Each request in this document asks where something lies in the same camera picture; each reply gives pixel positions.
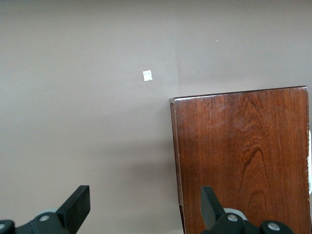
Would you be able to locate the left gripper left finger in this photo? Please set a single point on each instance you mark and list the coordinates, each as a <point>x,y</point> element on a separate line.
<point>75,207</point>

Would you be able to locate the dark brown wooden drawer case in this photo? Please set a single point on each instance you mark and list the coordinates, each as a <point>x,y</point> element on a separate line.
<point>243,158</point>

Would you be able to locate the small square tape patch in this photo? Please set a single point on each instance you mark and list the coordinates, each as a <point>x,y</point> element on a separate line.
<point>147,75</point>

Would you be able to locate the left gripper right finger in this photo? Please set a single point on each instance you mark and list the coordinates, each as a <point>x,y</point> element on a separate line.
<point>209,207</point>

